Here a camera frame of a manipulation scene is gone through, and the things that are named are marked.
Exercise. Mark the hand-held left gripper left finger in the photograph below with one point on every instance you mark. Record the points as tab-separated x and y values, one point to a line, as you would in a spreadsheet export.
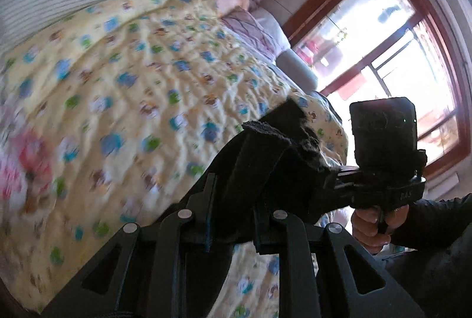
208	229

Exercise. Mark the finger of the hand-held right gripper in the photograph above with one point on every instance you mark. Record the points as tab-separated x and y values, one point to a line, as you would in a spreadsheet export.
341	181

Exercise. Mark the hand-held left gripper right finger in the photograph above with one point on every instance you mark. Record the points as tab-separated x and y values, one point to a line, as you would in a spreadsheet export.
259	229

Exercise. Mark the black pants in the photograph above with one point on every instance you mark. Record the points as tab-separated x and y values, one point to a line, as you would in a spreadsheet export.
258	163

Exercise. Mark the person's right forearm dark sleeve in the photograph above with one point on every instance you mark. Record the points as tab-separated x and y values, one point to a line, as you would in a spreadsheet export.
438	222

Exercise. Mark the person's right hand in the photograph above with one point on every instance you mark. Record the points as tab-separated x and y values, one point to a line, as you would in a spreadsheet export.
365	229

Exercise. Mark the wooden framed window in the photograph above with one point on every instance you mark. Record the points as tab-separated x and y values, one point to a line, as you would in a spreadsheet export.
387	45

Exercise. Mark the grey bed footboard cushion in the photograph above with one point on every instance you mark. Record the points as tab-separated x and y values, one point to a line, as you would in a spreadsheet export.
297	69

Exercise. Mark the person's dark clothing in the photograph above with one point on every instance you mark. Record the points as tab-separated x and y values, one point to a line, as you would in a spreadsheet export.
435	281

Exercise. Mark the white pillow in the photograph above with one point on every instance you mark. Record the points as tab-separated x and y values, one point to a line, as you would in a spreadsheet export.
273	27

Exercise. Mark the yellow printed blanket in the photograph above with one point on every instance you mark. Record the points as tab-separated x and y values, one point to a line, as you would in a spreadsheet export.
147	82

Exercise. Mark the pink patterned pillow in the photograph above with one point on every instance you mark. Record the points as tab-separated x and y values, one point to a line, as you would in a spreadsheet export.
250	29

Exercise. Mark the pink floral cloth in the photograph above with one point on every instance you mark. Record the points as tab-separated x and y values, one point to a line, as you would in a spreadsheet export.
25	163

